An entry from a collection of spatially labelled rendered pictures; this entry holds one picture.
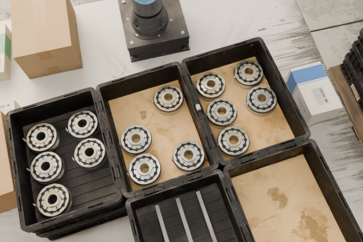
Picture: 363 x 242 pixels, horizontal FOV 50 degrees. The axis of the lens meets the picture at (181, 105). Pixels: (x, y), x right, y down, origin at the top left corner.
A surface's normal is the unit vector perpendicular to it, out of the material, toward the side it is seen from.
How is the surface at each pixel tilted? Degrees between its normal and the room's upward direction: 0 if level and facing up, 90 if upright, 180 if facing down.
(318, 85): 0
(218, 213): 0
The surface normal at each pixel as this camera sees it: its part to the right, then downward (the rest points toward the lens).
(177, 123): -0.04, -0.44
